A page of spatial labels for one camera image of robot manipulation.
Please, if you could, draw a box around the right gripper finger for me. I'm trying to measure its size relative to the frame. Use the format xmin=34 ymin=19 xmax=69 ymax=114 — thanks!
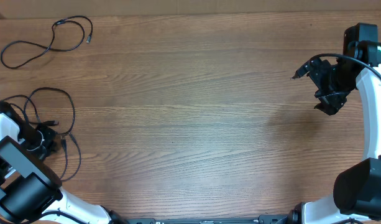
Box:
xmin=314 ymin=91 xmax=347 ymax=116
xmin=291 ymin=60 xmax=313 ymax=80

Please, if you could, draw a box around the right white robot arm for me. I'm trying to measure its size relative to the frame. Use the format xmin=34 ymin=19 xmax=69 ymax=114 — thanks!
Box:
xmin=279 ymin=23 xmax=381 ymax=224

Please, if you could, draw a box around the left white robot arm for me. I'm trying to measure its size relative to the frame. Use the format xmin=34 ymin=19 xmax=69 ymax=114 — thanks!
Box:
xmin=0 ymin=101 xmax=126 ymax=223

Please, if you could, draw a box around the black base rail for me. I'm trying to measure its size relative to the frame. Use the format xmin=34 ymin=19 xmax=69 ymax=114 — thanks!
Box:
xmin=124 ymin=215 xmax=287 ymax=224

